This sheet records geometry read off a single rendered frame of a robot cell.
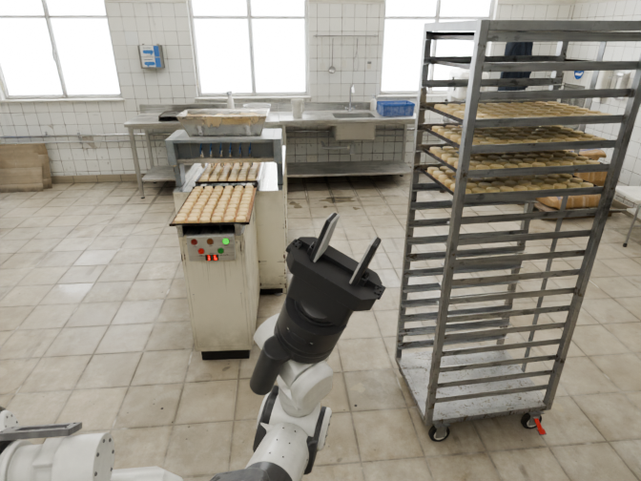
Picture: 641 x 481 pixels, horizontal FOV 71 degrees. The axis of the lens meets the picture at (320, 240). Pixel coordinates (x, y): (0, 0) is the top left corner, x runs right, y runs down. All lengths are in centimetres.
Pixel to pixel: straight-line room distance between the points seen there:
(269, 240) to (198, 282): 78
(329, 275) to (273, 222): 255
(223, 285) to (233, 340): 37
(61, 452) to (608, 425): 254
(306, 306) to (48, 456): 34
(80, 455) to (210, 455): 175
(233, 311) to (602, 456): 195
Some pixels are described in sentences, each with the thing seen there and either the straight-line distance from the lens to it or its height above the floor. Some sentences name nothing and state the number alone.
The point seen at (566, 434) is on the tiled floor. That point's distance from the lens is 267.
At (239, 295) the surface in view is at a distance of 253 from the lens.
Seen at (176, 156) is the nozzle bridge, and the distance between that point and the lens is 305.
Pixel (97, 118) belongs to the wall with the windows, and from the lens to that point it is 638.
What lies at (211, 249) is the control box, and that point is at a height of 77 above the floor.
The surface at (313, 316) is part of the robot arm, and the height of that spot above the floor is 147.
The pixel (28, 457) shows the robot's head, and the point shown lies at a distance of 66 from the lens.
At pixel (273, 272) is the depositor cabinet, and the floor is 22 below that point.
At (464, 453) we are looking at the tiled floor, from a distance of 240.
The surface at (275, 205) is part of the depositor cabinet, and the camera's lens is 302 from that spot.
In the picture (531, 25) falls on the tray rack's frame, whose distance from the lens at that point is 168.
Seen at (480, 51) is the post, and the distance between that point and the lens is 160.
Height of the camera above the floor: 178
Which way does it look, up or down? 25 degrees down
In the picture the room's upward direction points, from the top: straight up
